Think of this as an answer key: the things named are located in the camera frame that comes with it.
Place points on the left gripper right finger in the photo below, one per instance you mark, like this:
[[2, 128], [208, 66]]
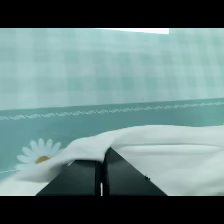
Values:
[[126, 180]]

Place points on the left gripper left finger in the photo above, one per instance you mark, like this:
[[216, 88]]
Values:
[[80, 180]]

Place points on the white shirt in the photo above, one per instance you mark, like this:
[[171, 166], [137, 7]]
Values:
[[173, 160]]

